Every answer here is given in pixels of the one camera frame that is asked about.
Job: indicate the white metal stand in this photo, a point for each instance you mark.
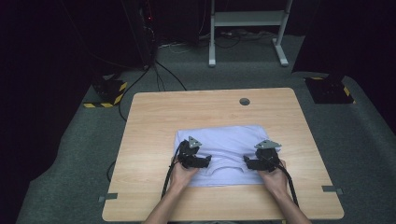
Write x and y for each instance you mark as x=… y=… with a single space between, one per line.
x=249 y=18

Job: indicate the person's right hand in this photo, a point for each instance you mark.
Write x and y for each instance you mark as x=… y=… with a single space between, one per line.
x=277 y=182

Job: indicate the black yellow striped base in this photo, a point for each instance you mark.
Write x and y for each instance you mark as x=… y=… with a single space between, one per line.
x=330 y=91
x=109 y=90

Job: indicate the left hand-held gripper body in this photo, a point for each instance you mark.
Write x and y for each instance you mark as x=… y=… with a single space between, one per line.
x=186 y=154

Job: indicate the person's left hand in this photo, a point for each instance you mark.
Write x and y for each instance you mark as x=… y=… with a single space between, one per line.
x=180 y=177

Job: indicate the black computer tower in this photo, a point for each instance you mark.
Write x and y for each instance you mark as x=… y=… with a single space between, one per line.
x=146 y=37

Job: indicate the lavender printed T-shirt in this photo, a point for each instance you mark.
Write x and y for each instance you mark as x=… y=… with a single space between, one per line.
x=227 y=140

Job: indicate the grey round table grommet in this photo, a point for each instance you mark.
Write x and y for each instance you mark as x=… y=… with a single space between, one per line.
x=244 y=101

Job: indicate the grey tape piece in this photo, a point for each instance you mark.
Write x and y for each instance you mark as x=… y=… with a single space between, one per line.
x=332 y=189
x=108 y=197

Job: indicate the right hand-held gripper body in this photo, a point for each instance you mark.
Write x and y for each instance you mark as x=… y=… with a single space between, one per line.
x=268 y=157

